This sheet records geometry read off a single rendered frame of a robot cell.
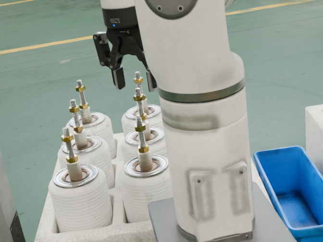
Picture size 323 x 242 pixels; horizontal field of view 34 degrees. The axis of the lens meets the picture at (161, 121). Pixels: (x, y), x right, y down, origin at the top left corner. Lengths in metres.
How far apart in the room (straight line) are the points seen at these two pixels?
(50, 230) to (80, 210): 0.07
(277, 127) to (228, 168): 1.01
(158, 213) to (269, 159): 0.56
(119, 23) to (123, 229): 0.33
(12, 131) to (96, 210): 0.99
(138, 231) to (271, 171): 0.44
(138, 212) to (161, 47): 0.42
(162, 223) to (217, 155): 0.14
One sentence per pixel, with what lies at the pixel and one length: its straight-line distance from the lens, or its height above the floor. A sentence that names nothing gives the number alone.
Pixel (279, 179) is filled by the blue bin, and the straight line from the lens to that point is 1.21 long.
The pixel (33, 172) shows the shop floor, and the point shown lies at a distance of 1.52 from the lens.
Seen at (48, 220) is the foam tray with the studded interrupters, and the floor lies 0.18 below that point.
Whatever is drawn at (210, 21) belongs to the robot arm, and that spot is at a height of 0.55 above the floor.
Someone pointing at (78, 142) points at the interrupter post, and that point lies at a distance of 0.99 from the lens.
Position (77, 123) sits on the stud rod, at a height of 0.30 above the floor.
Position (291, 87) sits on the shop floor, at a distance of 1.85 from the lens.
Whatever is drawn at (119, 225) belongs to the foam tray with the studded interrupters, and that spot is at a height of 0.18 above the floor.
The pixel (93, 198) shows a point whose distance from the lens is 0.87.
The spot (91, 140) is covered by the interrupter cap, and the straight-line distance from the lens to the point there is 1.01.
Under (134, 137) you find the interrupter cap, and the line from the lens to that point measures 0.99.
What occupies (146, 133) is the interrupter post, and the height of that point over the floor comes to 0.26.
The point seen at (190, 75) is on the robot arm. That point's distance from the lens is 0.51.
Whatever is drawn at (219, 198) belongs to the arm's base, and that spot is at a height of 0.36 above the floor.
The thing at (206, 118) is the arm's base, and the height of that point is 0.45.
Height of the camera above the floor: 0.67
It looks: 23 degrees down
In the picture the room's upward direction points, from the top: 8 degrees counter-clockwise
